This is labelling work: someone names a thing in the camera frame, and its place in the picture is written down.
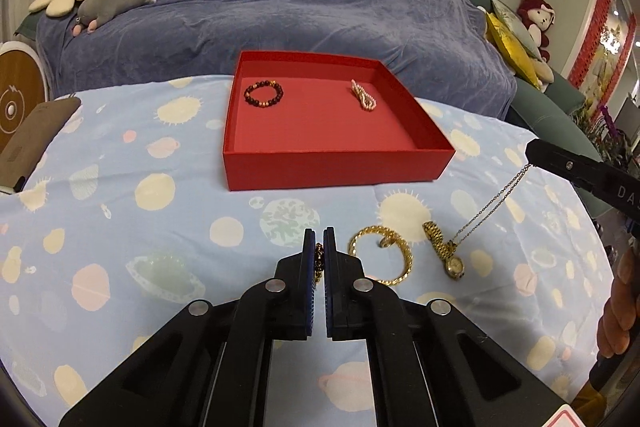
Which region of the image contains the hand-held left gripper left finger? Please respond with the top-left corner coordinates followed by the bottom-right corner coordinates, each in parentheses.
top-left (59, 228), bottom-right (321, 427)

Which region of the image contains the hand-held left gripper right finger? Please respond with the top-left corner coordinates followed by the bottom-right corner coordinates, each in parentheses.
top-left (322, 227), bottom-right (571, 427)

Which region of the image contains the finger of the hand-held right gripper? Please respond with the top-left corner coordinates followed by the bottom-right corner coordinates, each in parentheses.
top-left (525, 139), bottom-right (602, 196)

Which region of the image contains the dark and gold bead bracelet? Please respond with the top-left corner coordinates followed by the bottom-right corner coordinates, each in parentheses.
top-left (314, 243), bottom-right (329, 289)

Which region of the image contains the thin gold chain necklace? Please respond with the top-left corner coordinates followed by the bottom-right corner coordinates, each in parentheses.
top-left (451, 162), bottom-right (534, 254)

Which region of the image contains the red cardboard box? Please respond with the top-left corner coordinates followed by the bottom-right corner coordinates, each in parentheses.
top-left (221, 50), bottom-right (456, 192)

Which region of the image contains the person's right hand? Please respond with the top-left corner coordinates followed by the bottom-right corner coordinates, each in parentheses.
top-left (596, 247), bottom-right (640, 360)

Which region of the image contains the teal sofa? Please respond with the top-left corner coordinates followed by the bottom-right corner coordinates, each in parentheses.
top-left (14, 0), bottom-right (603, 219)

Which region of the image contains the purple orchid plant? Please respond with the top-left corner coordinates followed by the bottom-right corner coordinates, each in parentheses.
top-left (574, 101), bottom-right (640, 174)

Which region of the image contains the yellow cushion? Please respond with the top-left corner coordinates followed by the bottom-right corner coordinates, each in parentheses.
top-left (483, 10), bottom-right (544, 90)

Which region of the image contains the gold wristwatch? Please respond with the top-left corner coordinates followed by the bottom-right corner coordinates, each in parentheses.
top-left (422, 220), bottom-right (467, 281)

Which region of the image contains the pale patterned cushion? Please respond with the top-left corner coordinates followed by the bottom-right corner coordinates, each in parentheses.
top-left (489, 0), bottom-right (544, 60)

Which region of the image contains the red plush monkey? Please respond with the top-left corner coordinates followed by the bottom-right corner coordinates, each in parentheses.
top-left (516, 0), bottom-right (557, 63)

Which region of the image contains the red paper border decoration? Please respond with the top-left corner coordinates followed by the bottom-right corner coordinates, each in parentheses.
top-left (567, 0), bottom-right (619, 90)

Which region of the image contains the blue planet print tablecloth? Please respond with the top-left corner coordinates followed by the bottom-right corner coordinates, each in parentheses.
top-left (0, 75), bottom-right (619, 427)

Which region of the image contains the red and white card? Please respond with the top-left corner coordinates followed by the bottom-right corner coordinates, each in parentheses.
top-left (537, 404), bottom-right (584, 427)

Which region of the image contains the brown flat pouch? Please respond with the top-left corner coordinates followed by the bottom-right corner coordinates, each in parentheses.
top-left (0, 98), bottom-right (82, 194)

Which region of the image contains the round wooden disc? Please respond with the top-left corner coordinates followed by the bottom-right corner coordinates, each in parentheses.
top-left (0, 39), bottom-right (50, 154)

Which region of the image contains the thick gold chain bracelet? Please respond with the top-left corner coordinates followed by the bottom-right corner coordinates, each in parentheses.
top-left (348, 225), bottom-right (415, 287)

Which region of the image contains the pearl bracelet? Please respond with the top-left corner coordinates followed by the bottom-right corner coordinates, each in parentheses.
top-left (349, 79), bottom-right (379, 112)

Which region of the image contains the dark red bead bracelet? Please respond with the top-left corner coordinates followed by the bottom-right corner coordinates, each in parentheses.
top-left (243, 79), bottom-right (285, 110)

